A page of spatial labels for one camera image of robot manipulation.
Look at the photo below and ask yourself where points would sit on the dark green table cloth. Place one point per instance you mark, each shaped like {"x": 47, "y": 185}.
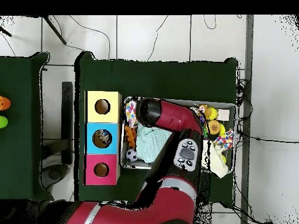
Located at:
{"x": 21, "y": 151}
{"x": 163, "y": 79}

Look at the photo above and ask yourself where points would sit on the grey round base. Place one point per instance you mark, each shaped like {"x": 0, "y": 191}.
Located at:
{"x": 55, "y": 173}

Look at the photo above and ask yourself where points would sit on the yellow ball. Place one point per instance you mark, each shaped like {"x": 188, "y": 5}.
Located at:
{"x": 213, "y": 113}

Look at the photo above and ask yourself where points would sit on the cream muslin cloth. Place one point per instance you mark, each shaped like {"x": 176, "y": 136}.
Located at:
{"x": 217, "y": 161}

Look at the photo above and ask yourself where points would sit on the wooden box with three holes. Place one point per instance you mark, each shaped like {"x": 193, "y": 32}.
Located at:
{"x": 112, "y": 112}

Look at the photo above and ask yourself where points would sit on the light blue muslin cloth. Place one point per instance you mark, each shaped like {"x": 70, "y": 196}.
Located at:
{"x": 151, "y": 142}

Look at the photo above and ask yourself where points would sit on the pale wooden block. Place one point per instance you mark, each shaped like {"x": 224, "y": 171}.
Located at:
{"x": 223, "y": 114}

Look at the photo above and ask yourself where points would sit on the black tripod leg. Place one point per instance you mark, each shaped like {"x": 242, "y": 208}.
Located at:
{"x": 55, "y": 29}
{"x": 5, "y": 32}

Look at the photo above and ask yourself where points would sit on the small soccer ball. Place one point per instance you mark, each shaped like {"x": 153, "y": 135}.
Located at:
{"x": 132, "y": 155}

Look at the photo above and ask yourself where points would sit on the brown monkey plush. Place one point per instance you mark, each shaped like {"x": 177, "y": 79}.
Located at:
{"x": 203, "y": 109}

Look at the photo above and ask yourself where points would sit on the orange plastic object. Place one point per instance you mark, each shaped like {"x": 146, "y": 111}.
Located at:
{"x": 4, "y": 103}

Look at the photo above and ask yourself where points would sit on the polka dot paper napkin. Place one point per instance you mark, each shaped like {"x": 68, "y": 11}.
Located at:
{"x": 130, "y": 113}

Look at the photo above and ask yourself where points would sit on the green plastic object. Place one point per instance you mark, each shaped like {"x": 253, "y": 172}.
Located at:
{"x": 2, "y": 123}

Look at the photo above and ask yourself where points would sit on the black panel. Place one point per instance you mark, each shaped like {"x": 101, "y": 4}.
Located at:
{"x": 67, "y": 105}

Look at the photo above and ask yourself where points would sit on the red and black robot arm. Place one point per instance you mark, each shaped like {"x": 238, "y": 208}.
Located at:
{"x": 175, "y": 116}

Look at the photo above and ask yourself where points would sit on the silver mesh bin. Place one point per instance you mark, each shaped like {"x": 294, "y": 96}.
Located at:
{"x": 230, "y": 126}

